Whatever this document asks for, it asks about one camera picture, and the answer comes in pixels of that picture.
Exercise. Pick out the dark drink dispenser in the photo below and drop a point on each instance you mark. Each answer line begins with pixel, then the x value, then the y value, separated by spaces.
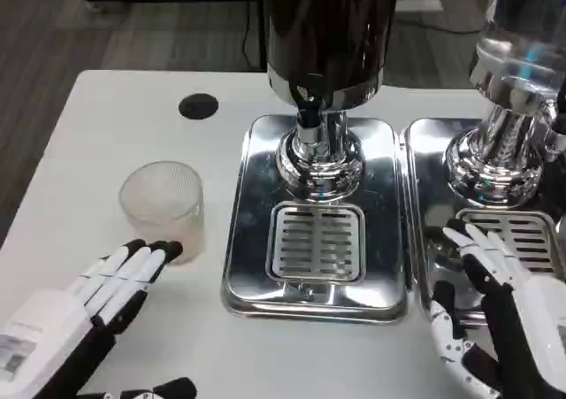
pixel 325 85

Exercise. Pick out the steel drip tray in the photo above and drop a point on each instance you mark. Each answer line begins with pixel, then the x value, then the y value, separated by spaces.
pixel 482 222
pixel 315 222

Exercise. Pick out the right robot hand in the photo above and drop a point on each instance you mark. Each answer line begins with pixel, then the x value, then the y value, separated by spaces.
pixel 513 310

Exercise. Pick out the clear ribbed glass cup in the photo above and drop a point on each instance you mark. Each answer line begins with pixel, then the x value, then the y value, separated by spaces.
pixel 164 211

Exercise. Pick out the clear drink dispenser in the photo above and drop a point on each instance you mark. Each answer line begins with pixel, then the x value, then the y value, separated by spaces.
pixel 508 98

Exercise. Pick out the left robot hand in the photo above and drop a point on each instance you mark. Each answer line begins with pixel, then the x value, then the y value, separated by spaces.
pixel 53 324

